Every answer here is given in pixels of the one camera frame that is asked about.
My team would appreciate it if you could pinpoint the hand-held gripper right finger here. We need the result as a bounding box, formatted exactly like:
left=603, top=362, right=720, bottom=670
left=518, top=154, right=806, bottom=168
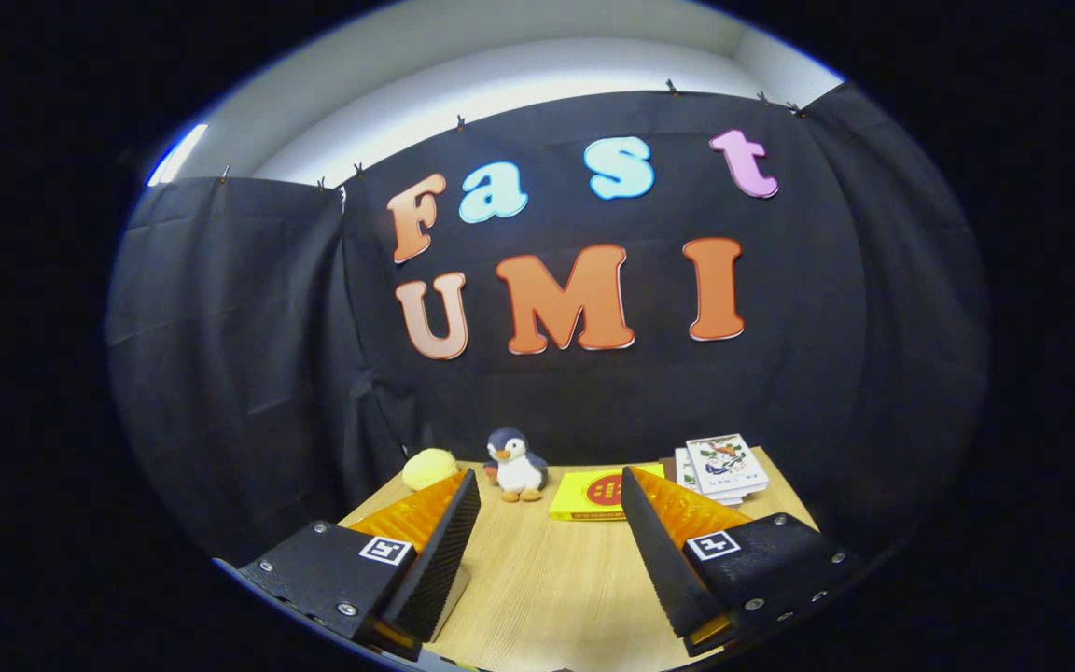
left=621, top=466, right=867, bottom=659

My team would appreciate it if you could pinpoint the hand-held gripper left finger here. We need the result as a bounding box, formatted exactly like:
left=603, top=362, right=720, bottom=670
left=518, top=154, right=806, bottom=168
left=237, top=468, right=482, bottom=662

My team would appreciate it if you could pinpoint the yellow flat box red label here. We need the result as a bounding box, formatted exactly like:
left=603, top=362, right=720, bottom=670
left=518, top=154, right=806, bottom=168
left=549, top=464, right=665, bottom=522

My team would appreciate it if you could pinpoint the yellow plush bun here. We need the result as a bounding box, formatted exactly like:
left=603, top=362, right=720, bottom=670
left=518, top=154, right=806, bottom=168
left=402, top=448, right=459, bottom=492

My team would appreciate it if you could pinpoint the stack of white illustrated books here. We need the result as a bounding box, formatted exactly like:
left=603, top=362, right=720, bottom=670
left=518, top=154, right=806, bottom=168
left=674, top=432, right=770, bottom=507

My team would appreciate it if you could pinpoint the plush penguin toy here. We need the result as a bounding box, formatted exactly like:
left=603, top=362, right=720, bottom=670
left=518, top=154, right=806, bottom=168
left=483, top=427, right=550, bottom=503

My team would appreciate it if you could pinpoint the ceiling light strip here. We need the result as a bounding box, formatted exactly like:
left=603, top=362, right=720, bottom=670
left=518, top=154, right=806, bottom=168
left=147, top=123, right=209, bottom=186

